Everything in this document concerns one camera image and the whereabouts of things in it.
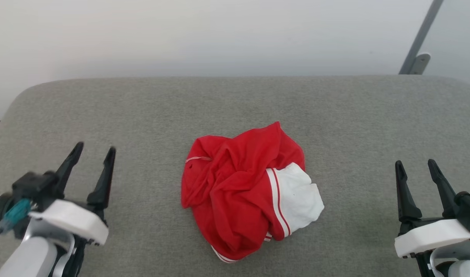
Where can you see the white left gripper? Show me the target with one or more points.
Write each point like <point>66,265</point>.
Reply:
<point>71,221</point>

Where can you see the grey fabric sofa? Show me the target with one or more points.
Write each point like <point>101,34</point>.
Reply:
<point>142,115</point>

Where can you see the grey metal pole with bracket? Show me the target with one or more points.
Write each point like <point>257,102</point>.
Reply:
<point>421,34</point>

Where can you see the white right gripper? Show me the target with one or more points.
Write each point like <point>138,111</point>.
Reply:
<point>431,236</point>

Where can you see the red white shirt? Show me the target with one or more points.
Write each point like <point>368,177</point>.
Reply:
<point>235,192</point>

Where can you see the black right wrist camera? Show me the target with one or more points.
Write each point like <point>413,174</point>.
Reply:
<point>469,209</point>

